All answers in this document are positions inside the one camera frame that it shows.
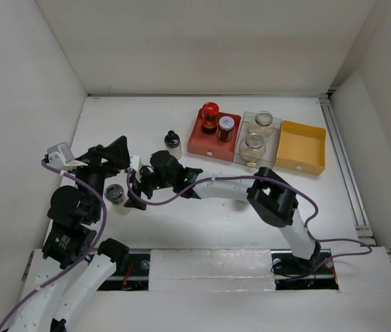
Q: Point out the silver-lid brown spice jar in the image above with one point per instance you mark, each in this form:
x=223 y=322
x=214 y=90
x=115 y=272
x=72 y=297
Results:
x=225 y=128

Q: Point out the wide clear glass jar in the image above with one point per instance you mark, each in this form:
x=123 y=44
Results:
x=252 y=147

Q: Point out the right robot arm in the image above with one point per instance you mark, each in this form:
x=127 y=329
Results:
x=272 y=198

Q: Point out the red tray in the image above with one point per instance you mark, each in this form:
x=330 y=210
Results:
x=209 y=145

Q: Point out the yellow tray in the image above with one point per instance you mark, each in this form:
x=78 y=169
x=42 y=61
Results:
x=301 y=148

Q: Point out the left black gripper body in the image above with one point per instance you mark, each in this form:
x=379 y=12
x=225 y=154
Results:
x=96 y=172

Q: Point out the red-capped sauce bottle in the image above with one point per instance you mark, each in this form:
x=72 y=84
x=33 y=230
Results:
x=210 y=112

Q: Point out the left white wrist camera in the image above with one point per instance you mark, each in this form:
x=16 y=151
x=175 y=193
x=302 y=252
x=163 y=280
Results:
x=59 y=159

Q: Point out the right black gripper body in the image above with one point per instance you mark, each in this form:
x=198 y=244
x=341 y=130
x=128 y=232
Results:
x=151 y=180

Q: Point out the small white bottle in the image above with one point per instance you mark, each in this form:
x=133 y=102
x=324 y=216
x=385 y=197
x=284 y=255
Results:
x=115 y=195

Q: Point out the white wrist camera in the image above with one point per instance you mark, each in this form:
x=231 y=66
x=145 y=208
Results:
x=135 y=162
x=59 y=159

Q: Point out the clear plastic tray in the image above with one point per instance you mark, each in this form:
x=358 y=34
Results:
x=268 y=160

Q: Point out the black-capped glass bottle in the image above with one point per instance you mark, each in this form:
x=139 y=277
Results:
x=173 y=144

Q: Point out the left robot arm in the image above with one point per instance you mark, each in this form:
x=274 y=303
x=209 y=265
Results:
x=75 y=261

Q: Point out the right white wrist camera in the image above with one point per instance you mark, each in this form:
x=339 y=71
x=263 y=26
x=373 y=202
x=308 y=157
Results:
x=135 y=162

